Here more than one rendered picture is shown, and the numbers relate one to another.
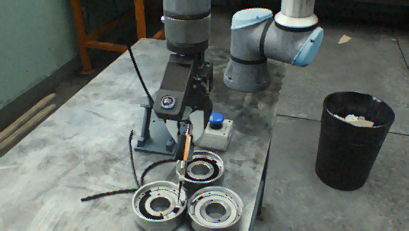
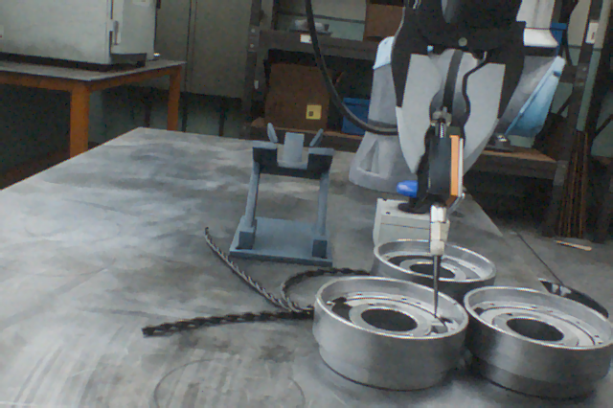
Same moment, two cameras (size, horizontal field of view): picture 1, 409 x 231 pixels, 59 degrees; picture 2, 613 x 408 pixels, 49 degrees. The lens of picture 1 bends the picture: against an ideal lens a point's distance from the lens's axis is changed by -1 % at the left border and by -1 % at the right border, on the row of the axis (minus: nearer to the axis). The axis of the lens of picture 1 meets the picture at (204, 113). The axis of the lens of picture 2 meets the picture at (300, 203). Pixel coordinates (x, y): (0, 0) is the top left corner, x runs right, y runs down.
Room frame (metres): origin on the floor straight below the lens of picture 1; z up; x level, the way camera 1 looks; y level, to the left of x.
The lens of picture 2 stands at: (0.09, 0.26, 1.02)
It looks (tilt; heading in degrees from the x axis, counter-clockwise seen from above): 14 degrees down; 346
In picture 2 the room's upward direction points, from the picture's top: 7 degrees clockwise
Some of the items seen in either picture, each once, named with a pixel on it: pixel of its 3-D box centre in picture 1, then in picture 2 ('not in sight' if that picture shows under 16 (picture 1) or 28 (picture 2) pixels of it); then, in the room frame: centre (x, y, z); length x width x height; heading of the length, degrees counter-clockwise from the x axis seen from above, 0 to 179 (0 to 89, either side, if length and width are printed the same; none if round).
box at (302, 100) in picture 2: not in sight; (299, 95); (4.13, -0.68, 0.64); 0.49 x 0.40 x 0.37; 79
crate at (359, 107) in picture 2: not in sight; (385, 118); (4.01, -1.20, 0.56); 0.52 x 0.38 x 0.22; 71
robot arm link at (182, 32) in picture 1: (185, 26); not in sight; (0.58, 0.03, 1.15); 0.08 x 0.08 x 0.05
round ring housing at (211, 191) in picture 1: (215, 213); (533, 339); (0.48, -0.02, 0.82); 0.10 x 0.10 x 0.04
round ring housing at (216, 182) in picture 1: (200, 172); (430, 280); (0.60, 0.01, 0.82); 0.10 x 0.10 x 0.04
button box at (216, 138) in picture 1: (216, 131); (409, 226); (0.75, -0.03, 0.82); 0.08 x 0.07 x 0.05; 164
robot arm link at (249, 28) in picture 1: (253, 32); (417, 79); (1.06, -0.14, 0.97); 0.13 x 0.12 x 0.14; 56
